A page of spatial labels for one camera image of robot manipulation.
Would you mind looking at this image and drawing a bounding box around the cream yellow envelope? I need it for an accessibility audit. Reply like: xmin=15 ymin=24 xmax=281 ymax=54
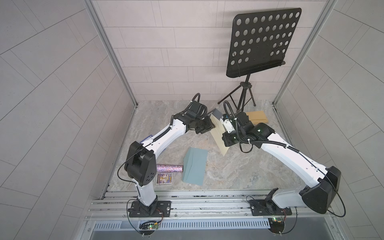
xmin=210 ymin=114 xmax=229 ymax=156

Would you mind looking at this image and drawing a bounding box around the tan kraft envelope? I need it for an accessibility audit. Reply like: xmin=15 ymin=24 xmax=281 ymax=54
xmin=246 ymin=111 xmax=269 ymax=125

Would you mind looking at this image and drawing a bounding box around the teal blue envelope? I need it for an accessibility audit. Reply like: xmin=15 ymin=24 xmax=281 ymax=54
xmin=182 ymin=148 xmax=208 ymax=186

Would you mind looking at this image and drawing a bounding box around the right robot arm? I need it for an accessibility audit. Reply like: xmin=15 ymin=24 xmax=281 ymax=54
xmin=223 ymin=101 xmax=341 ymax=214

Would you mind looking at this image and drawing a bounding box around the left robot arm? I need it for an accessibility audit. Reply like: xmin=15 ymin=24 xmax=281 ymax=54
xmin=119 ymin=93 xmax=215 ymax=218

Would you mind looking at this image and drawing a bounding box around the dark grey envelope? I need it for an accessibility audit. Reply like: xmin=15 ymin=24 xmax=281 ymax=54
xmin=211 ymin=109 xmax=223 ymax=120

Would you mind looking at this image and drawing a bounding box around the glittery purple microphone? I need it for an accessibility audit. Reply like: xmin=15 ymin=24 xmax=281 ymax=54
xmin=157 ymin=164 xmax=184 ymax=173

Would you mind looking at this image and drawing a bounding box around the small colourful picture card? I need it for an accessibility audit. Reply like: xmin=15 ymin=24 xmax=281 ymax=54
xmin=156 ymin=173 xmax=173 ymax=185

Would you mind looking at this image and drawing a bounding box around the white ventilation grille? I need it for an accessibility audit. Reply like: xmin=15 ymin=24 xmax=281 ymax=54
xmin=94 ymin=219 xmax=270 ymax=231

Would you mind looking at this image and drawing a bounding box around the right green circuit board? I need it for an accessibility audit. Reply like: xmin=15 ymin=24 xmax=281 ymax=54
xmin=268 ymin=218 xmax=285 ymax=235

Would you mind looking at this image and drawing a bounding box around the green circuit board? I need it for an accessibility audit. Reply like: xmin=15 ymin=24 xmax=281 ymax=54
xmin=139 ymin=221 xmax=160 ymax=236
xmin=268 ymin=218 xmax=285 ymax=235

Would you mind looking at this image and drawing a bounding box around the black perforated music stand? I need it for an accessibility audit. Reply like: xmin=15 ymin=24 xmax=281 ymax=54
xmin=218 ymin=8 xmax=303 ymax=111

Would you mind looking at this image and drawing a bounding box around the left green circuit board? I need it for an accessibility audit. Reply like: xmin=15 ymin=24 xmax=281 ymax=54
xmin=139 ymin=221 xmax=160 ymax=236

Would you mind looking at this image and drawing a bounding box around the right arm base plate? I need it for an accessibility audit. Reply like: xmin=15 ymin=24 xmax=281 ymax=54
xmin=247 ymin=199 xmax=292 ymax=217

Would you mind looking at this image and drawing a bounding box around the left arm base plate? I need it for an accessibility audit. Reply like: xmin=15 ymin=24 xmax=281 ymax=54
xmin=128 ymin=201 xmax=172 ymax=218

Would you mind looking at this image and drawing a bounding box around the aluminium rail frame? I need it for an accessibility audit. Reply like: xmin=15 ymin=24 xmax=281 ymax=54
xmin=86 ymin=189 xmax=331 ymax=223

